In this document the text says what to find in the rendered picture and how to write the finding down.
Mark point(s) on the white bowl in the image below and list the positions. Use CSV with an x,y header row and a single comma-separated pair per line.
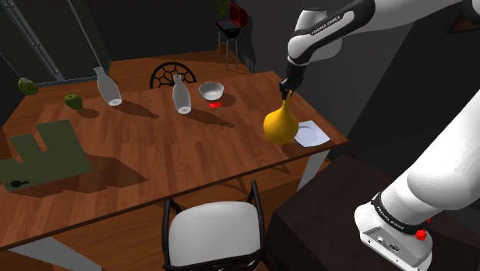
x,y
211,90

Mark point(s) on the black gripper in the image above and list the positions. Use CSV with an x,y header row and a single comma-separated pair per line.
x,y
294,75

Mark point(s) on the yellow round long-necked vase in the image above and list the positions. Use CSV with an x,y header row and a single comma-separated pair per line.
x,y
279,127

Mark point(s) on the green potted plant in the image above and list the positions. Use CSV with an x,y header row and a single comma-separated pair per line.
x,y
221,5

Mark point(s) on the brown wooden table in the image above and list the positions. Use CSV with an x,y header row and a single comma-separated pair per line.
x,y
168,150

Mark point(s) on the green apple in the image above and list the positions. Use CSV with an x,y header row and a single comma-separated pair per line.
x,y
73,101

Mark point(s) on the black grill with red lid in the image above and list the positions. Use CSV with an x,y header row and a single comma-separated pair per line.
x,y
229,28

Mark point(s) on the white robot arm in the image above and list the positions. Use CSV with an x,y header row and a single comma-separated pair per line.
x,y
431,176

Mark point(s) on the dark robot stand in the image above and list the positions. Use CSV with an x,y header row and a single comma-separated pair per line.
x,y
322,210

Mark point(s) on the dark window with grey frame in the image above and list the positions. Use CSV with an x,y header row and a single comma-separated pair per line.
x,y
56,33

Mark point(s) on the black web-back chair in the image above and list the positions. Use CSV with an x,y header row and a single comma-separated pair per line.
x,y
161,73

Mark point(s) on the small red flat object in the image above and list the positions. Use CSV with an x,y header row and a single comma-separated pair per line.
x,y
215,105

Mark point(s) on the white-seat black-frame chair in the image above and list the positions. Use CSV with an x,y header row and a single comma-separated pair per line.
x,y
213,232

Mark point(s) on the white square plate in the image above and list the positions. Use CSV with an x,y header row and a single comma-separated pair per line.
x,y
313,135

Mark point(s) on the olive green flat sheet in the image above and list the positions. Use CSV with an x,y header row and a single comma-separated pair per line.
x,y
52,154

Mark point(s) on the clear glass bottle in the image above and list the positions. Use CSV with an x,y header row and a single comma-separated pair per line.
x,y
181,95
108,89

